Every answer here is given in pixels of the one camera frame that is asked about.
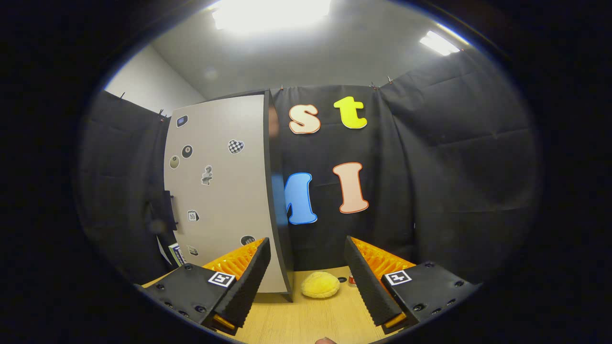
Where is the black backdrop cloth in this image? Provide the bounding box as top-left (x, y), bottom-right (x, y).
top-left (76, 48), bottom-right (543, 287)

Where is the black cabinet door handle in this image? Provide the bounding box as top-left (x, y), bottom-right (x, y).
top-left (163, 190), bottom-right (178, 231)

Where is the light grey shoe cabinet door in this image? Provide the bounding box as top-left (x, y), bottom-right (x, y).
top-left (164, 94), bottom-right (287, 293)

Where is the dark grey shoe cabinet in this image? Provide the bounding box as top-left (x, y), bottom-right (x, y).
top-left (163, 88), bottom-right (295, 302)

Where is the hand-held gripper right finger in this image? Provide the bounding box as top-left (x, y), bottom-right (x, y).
top-left (344, 236), bottom-right (481, 335)

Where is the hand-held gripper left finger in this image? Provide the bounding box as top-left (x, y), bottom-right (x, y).
top-left (136, 237), bottom-right (272, 335)

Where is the yellow plush toy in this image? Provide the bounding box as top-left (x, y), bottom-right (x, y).
top-left (301, 271), bottom-right (341, 299)

